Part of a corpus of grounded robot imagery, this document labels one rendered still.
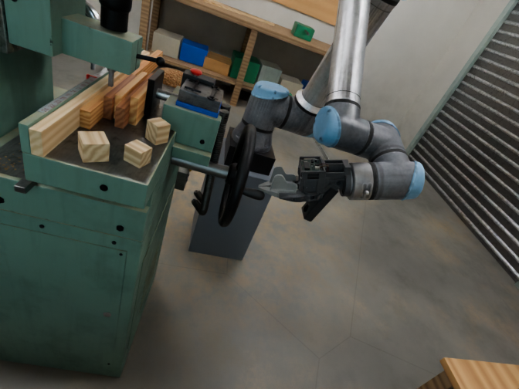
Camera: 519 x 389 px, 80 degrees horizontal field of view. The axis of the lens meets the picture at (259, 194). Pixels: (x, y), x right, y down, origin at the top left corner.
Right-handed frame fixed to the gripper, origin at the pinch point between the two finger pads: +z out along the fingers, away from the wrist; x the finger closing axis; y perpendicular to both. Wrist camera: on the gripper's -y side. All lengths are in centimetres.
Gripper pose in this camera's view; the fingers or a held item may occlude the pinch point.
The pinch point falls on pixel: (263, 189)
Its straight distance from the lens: 74.8
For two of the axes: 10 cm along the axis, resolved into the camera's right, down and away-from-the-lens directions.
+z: -10.0, 0.1, 0.1
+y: -0.2, -8.1, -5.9
